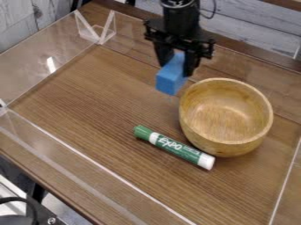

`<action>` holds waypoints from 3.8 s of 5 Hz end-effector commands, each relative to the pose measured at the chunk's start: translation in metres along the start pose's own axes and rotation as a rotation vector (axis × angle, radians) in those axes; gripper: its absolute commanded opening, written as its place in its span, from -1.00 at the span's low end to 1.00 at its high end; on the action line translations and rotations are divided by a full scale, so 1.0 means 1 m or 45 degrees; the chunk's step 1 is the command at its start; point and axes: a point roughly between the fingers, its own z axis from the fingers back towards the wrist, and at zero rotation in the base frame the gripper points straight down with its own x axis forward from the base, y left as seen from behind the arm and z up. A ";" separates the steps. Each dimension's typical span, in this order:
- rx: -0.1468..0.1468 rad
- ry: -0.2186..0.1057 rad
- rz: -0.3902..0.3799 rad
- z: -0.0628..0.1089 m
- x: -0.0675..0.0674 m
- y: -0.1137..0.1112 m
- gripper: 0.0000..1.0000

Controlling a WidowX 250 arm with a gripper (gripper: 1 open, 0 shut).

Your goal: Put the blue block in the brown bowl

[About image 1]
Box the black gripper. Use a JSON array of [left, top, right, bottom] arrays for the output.
[[144, 18, 216, 76]]

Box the blue rectangular block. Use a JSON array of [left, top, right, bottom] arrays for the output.
[[156, 53, 188, 95]]

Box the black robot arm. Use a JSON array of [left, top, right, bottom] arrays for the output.
[[144, 0, 216, 76]]

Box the brown wooden bowl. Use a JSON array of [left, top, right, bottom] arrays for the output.
[[180, 77, 275, 158]]

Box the green Expo marker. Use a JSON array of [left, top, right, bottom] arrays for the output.
[[134, 125, 216, 171]]

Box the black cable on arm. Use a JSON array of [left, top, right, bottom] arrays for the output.
[[200, 0, 219, 20]]

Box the clear acrylic corner bracket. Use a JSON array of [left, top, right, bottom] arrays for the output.
[[74, 10, 117, 45]]

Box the clear acrylic front wall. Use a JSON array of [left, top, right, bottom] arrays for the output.
[[0, 99, 197, 225]]

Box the black stand with cable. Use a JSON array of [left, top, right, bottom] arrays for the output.
[[0, 157, 70, 225]]

